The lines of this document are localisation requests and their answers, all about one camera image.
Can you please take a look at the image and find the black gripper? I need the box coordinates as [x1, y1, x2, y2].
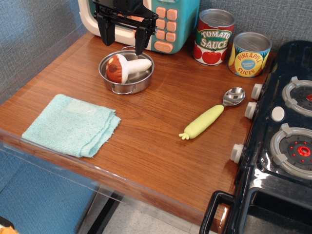
[93, 0, 158, 55]

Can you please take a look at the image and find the light blue cloth napkin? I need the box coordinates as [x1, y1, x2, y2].
[22, 94, 121, 158]

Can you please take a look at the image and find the spoon with yellow-green handle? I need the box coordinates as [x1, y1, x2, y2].
[178, 87, 246, 140]

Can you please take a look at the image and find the plush brown mushroom toy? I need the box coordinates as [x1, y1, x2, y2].
[106, 54, 152, 84]

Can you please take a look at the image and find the small steel pot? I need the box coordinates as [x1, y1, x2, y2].
[98, 46, 155, 95]

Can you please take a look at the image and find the teal toy microwave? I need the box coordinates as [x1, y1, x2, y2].
[78, 0, 200, 54]

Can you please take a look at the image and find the tomato sauce can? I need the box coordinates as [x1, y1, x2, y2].
[193, 8, 235, 65]

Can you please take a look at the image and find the pineapple slices can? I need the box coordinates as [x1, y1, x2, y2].
[228, 32, 272, 78]

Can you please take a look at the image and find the black toy stove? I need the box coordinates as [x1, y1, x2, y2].
[200, 40, 312, 234]

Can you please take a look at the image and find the orange plush toy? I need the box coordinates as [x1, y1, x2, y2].
[0, 226, 19, 234]

